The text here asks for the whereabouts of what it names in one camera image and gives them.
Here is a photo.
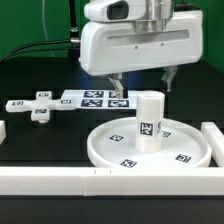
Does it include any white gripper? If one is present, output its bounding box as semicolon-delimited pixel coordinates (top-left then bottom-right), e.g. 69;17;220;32
80;0;203;99

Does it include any white round table top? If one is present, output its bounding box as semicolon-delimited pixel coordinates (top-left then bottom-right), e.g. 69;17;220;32
87;117;212;169

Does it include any white cross-shaped table base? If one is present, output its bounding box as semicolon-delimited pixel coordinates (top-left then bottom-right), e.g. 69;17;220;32
6;91;76;123

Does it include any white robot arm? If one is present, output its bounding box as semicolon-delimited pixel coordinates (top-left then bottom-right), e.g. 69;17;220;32
80;0;203;98

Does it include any white marker sheet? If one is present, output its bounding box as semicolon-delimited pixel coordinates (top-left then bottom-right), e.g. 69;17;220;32
62;90;138;110

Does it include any white right fence bar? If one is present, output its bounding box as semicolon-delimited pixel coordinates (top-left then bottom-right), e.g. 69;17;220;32
201;122;224;168

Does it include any white fence bar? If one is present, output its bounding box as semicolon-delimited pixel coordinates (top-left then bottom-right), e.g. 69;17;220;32
0;120;6;145
0;167;224;196
201;122;224;168

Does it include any white front fence bar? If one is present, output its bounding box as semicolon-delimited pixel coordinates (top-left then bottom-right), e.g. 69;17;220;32
0;167;224;196

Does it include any white left fence bar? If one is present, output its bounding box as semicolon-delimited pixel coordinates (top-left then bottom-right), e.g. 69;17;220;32
0;120;6;145

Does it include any black vertical cable connector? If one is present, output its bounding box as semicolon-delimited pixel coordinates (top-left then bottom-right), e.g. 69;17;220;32
68;0;79;38

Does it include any black cable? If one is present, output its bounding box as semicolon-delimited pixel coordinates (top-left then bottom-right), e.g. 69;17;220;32
0;37;82;64

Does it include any thin grey cable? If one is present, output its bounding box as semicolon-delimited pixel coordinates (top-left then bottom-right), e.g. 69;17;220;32
41;0;56;58

